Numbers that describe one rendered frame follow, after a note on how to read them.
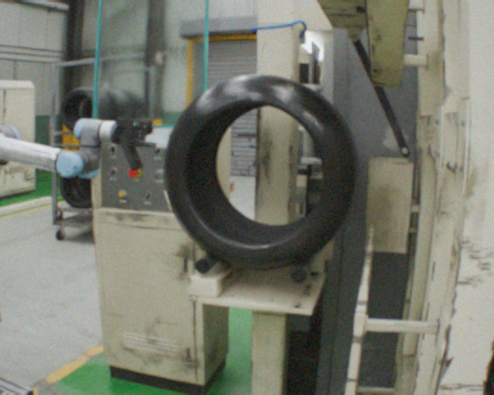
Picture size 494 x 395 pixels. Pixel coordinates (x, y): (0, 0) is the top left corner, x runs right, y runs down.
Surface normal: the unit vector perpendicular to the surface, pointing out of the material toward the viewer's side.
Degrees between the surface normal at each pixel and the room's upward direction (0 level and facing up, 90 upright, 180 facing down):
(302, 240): 98
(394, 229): 90
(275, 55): 90
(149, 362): 90
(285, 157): 90
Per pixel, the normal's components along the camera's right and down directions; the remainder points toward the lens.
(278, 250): -0.19, 0.32
